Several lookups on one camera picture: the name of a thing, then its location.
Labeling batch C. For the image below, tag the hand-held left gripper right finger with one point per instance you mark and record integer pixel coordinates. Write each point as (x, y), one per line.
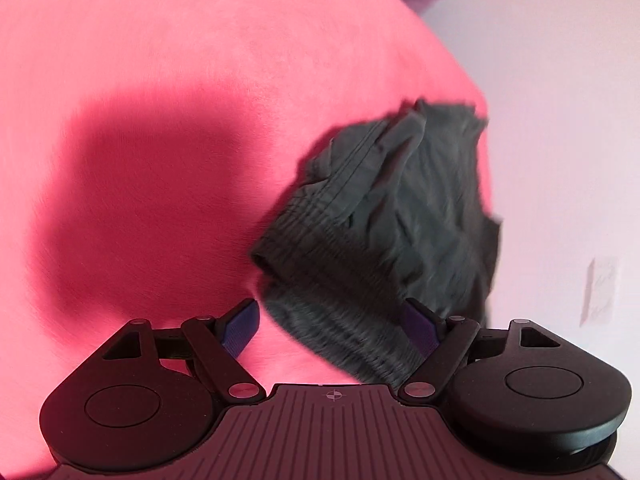
(422, 329)

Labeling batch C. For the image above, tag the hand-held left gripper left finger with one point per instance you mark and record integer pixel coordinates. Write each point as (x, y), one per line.
(241, 329)

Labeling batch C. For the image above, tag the pink bed sheet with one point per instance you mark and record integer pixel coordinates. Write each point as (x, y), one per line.
(175, 110)

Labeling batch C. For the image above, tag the white wall plate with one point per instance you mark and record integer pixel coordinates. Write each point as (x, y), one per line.
(600, 292)

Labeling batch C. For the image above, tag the dark green pants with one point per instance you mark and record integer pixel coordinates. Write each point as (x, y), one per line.
(400, 220)

